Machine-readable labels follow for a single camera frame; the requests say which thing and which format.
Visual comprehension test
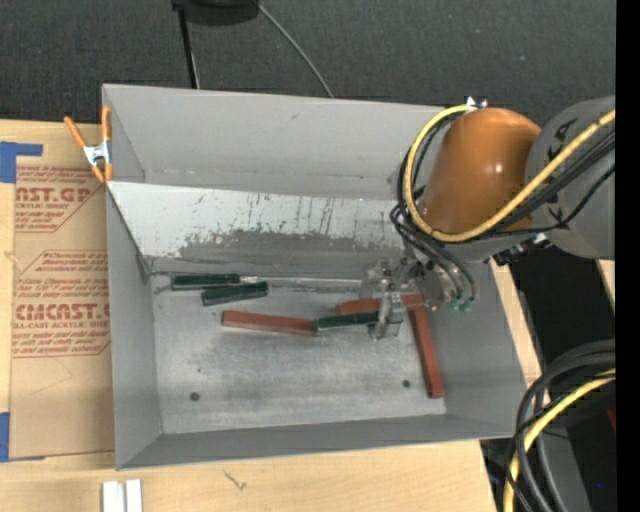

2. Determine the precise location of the red-brown flat block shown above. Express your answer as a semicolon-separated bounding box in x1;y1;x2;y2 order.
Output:
335;293;426;317
406;305;446;400
220;309;318;337

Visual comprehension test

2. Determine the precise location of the grey metal bin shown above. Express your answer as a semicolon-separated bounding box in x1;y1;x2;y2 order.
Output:
101;83;532;472

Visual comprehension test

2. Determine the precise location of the dark green flat block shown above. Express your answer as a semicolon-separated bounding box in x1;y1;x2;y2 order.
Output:
170;272;243;292
200;280;270;308
314;310;381;333

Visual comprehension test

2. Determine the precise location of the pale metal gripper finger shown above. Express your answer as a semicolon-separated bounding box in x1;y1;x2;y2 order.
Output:
373;294;396;343
391;294;408;336

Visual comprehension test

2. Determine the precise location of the brown cardboard board red print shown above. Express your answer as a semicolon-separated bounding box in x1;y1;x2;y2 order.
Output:
0;118;117;464

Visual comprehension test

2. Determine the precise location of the black cylinder on white bracket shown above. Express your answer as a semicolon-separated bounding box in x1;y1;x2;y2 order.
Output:
422;269;447;314

